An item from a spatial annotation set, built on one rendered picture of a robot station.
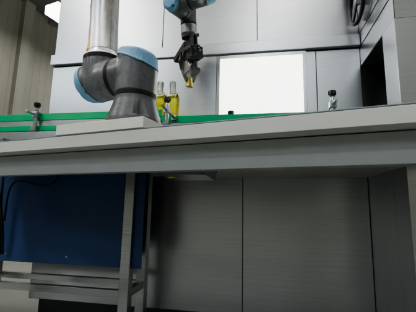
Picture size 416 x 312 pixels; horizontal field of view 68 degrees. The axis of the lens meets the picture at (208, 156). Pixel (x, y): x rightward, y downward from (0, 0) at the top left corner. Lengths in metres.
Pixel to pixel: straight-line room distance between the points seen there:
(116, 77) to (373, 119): 0.63
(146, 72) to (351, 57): 1.08
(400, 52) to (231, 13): 0.86
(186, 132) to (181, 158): 0.07
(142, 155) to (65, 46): 1.34
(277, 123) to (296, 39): 1.08
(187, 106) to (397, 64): 0.89
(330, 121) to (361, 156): 0.09
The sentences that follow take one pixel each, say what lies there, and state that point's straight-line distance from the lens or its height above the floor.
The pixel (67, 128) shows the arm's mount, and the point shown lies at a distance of 0.89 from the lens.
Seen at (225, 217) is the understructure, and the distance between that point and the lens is 1.47.
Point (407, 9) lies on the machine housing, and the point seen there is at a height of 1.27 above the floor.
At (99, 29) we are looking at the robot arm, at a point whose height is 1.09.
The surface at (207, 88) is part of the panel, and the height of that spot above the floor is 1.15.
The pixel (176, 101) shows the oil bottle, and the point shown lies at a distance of 1.42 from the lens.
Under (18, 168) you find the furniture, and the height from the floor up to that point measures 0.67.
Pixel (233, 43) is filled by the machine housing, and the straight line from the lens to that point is 1.66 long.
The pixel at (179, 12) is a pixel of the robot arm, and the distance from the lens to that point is 1.46.
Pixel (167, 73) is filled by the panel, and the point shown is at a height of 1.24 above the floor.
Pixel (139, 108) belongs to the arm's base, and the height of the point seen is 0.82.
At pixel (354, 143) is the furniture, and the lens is 0.64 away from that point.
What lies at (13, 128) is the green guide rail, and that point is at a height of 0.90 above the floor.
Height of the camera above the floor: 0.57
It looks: 9 degrees up
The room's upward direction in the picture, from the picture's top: 1 degrees clockwise
